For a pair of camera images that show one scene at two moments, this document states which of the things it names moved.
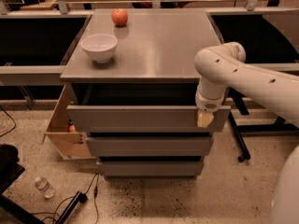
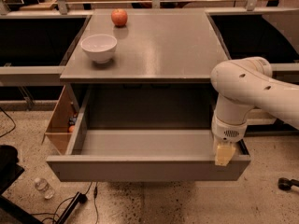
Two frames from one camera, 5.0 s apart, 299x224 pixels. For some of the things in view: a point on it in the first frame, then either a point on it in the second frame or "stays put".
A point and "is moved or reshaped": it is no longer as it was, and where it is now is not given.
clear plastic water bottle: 45,186 stays put
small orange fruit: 72,128 stays put
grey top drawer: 143,119 is moved or reshaped
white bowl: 100,47 stays put
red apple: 120,17 stays put
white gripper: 209,104 to 226,132
